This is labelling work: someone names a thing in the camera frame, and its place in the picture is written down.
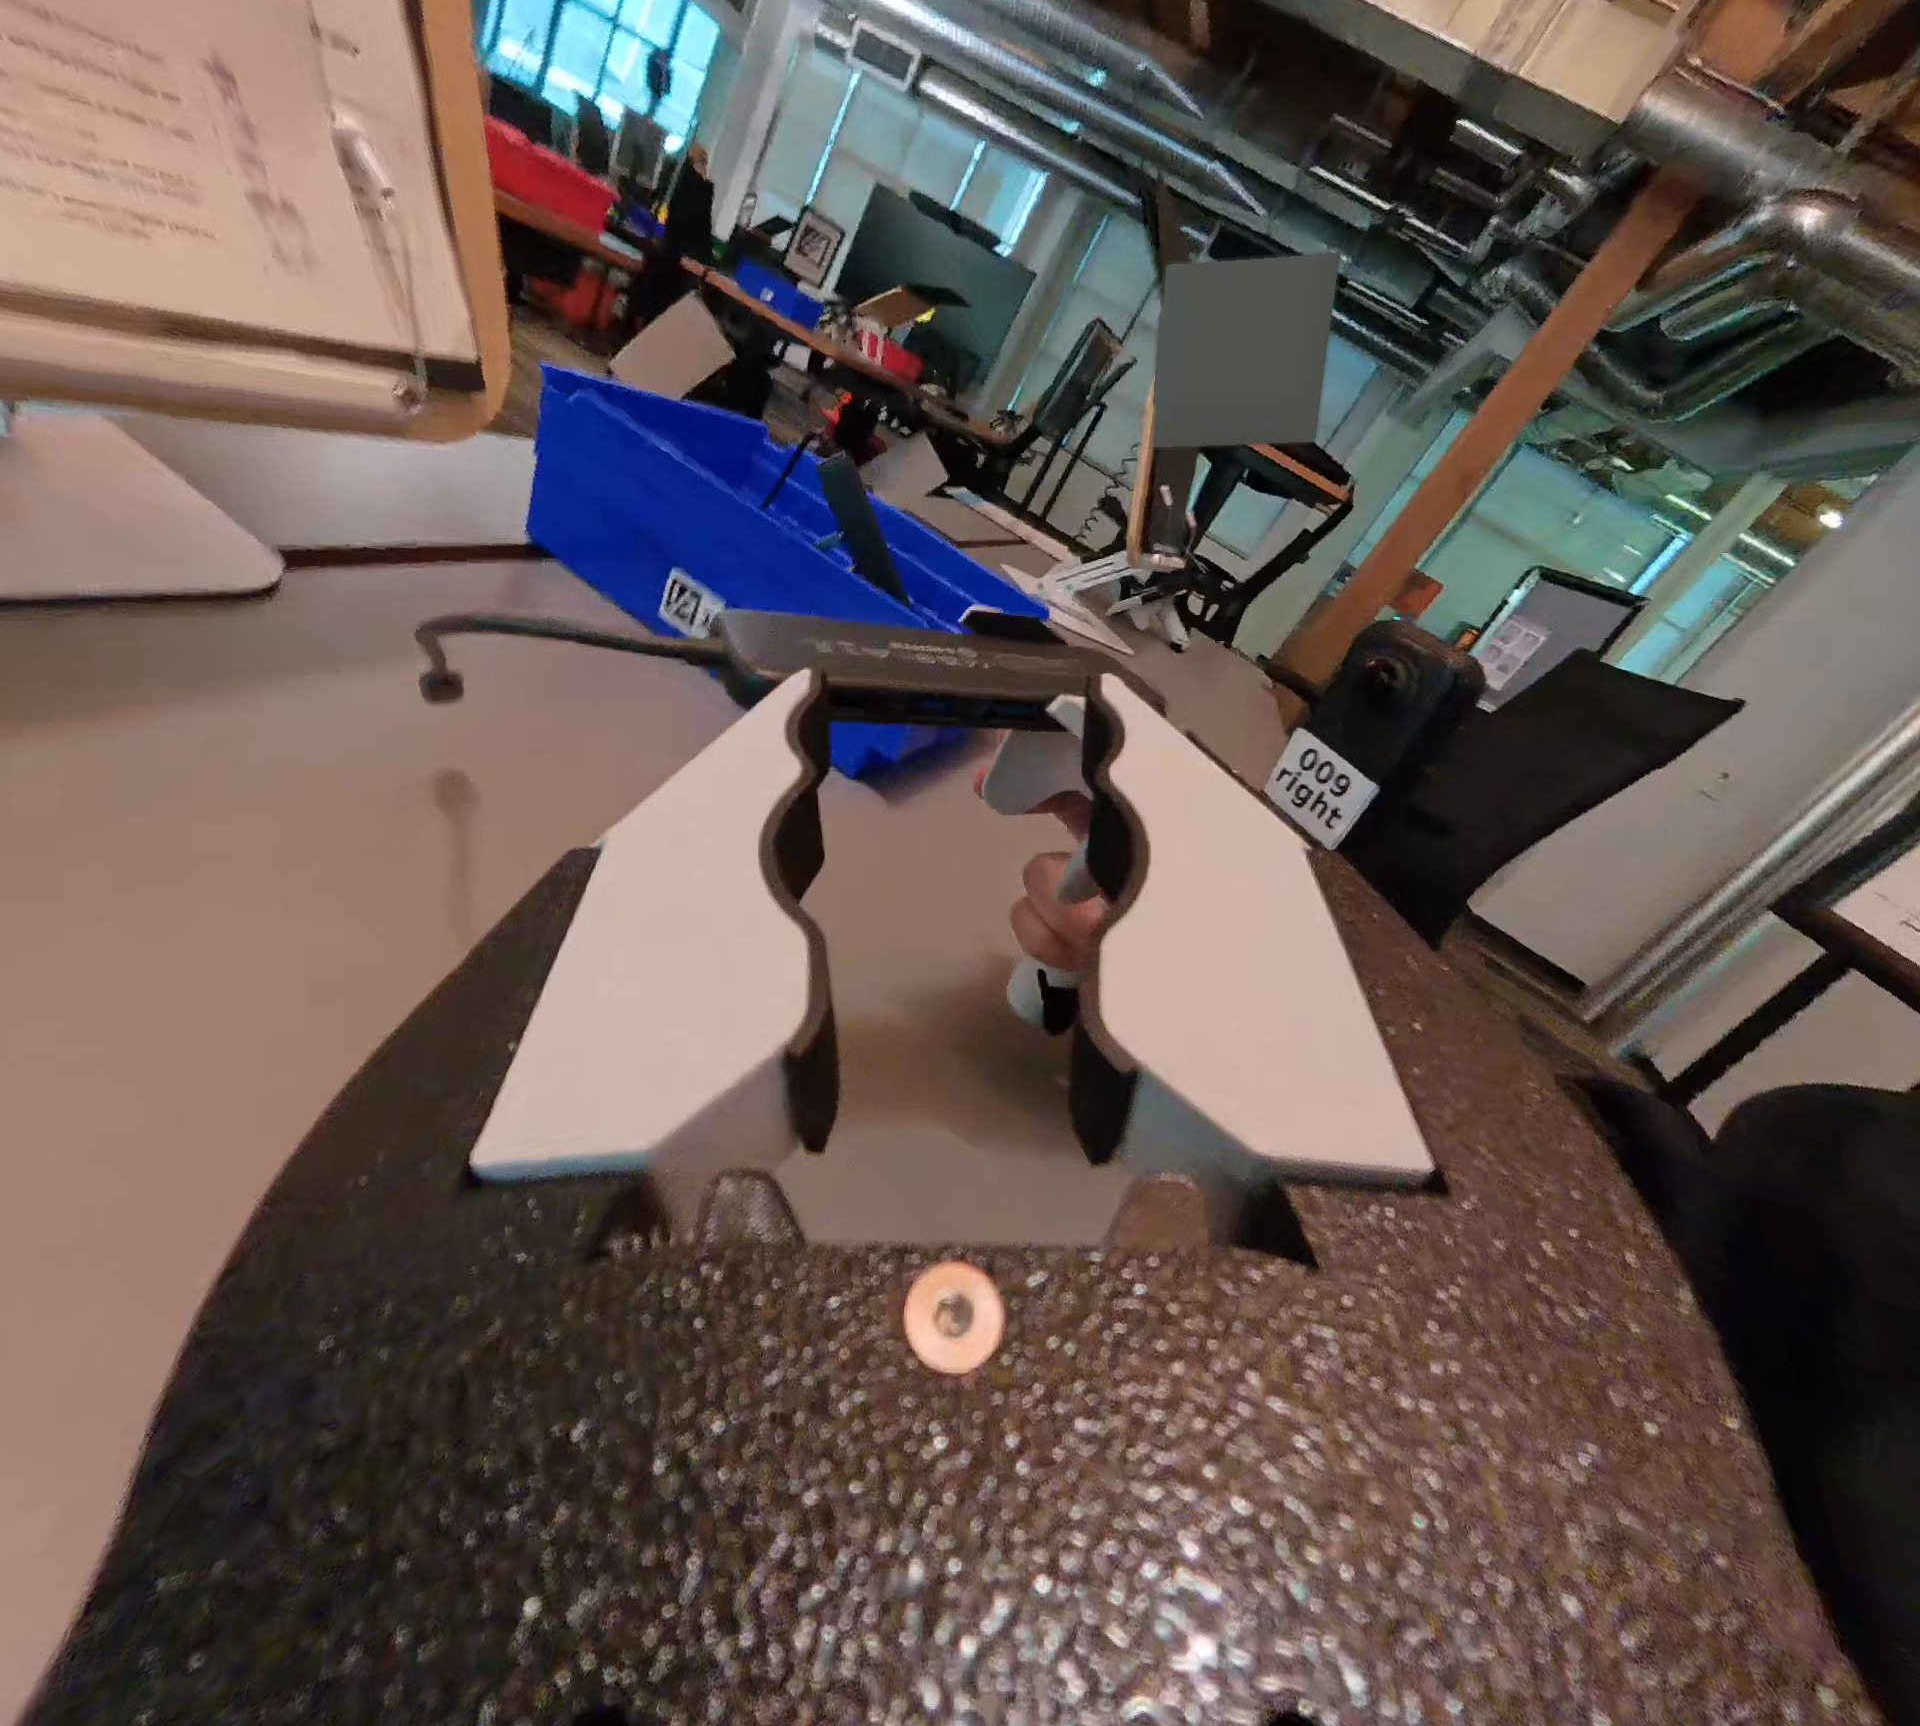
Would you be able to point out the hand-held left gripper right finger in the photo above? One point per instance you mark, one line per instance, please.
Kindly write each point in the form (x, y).
(1261, 991)

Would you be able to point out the dark screen with paper tag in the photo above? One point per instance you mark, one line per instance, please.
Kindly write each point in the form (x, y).
(1565, 623)

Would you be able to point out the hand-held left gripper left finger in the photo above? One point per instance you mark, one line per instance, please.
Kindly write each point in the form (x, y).
(660, 974)

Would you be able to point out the round silver duct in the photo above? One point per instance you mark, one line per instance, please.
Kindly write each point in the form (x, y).
(1772, 255)

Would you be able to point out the dark grey usb hub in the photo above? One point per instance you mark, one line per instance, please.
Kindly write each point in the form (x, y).
(900, 652)

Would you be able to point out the person's black clothing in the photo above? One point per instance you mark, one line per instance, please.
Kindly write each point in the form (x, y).
(1802, 1305)

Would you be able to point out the white folding stand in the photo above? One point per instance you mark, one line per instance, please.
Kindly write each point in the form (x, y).
(1104, 587)

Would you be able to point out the black cloth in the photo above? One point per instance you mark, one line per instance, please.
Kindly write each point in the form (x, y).
(1575, 795)

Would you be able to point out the large dark monitor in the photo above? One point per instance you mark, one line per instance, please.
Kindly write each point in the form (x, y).
(930, 272)

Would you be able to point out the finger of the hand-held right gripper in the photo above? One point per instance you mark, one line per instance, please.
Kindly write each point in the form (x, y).
(1031, 766)
(1001, 623)

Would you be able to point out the blue plastic bin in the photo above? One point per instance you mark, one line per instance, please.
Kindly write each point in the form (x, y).
(644, 497)

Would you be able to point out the large white instruction sheet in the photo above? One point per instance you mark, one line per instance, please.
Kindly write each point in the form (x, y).
(182, 31)

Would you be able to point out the person's right hand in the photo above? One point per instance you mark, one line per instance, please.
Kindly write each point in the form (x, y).
(1043, 916)

